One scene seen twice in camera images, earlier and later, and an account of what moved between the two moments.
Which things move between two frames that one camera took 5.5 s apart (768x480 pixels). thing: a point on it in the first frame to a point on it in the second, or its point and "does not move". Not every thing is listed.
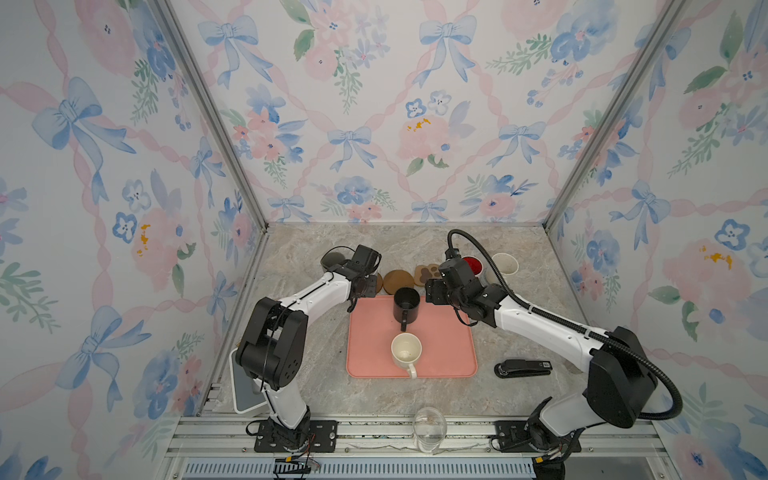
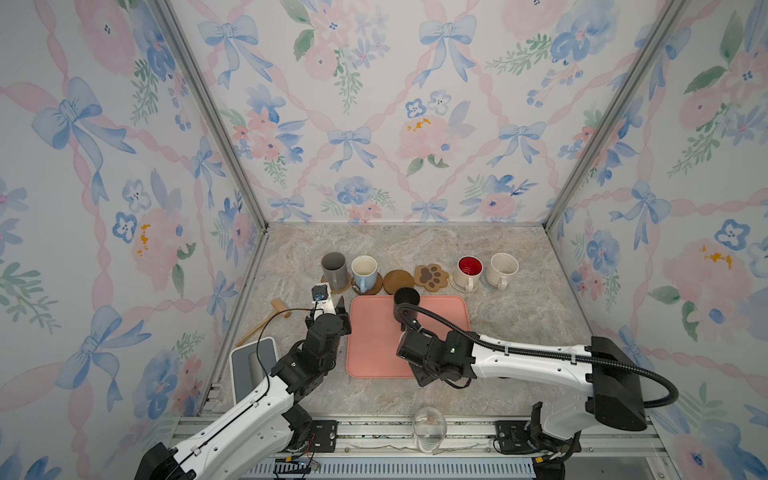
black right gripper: (433, 290) to (420, 380)
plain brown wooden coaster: (397, 279) does not move
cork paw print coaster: (424, 272) does not move
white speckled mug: (507, 264) does not move
